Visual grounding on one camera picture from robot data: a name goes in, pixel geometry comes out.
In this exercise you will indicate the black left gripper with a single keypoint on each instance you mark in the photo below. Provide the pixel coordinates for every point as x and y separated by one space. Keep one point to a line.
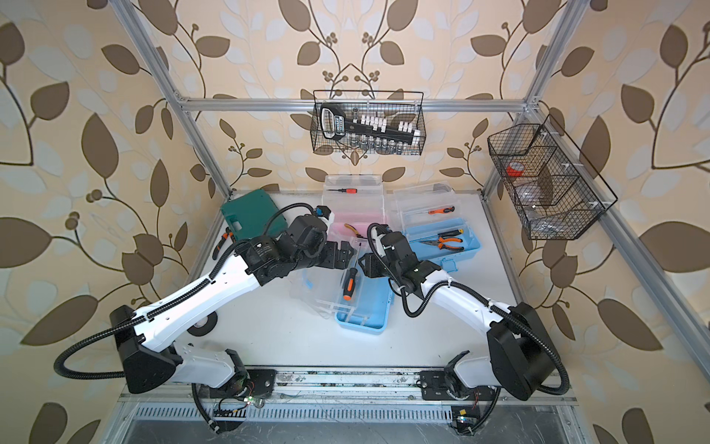
332 262

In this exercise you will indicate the blue toolbox with clear lid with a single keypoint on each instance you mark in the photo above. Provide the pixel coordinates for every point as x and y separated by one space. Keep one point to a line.
321 290

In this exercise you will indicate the pink toolbox with clear lid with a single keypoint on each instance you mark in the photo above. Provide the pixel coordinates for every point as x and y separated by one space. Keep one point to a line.
360 210

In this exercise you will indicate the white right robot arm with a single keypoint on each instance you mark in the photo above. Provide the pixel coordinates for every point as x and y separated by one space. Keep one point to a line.
521 358

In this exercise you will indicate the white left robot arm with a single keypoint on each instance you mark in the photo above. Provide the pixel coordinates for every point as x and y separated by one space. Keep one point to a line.
148 338

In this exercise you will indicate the black orange screwdriver in box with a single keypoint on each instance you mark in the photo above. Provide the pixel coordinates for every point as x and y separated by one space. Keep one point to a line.
452 233

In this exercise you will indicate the blue toolbox at right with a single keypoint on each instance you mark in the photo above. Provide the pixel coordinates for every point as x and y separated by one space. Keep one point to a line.
412 205

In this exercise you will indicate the small red screwdriver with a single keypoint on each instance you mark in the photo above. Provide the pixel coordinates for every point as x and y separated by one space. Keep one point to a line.
344 190

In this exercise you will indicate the orange black small screwdriver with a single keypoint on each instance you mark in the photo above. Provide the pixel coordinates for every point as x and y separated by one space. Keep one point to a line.
442 210

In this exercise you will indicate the green plastic tool case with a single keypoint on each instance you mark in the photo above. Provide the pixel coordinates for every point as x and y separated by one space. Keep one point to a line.
248 214

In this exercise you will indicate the orange black pliers on table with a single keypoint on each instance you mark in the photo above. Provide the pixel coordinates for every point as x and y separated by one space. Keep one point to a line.
227 235

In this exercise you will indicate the black socket set holder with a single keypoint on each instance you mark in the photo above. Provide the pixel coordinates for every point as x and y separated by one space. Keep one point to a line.
354 124

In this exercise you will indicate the red tape roll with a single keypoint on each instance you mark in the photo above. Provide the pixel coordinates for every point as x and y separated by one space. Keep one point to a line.
515 169

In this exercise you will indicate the black orange handled screwdriver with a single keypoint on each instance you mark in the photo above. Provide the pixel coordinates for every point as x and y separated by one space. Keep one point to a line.
349 283

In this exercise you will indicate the yellow handled long nose pliers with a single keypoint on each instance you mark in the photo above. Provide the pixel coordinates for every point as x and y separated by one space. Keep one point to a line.
354 231

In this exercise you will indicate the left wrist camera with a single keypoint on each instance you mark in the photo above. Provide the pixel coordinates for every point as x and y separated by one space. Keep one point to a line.
307 232

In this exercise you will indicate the orange handled pliers in box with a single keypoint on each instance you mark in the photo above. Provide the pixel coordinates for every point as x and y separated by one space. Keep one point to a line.
454 244

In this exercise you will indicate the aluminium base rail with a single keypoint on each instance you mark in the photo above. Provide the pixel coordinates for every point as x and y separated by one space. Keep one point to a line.
354 385

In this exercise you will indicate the black wire basket on back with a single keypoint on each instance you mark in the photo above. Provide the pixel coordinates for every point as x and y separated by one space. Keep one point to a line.
396 99

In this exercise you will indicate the black wire basket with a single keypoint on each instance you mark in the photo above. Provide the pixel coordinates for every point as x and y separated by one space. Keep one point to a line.
562 191
396 99

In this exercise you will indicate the black wire basket on right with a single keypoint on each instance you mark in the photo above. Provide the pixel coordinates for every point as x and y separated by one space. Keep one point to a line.
562 191

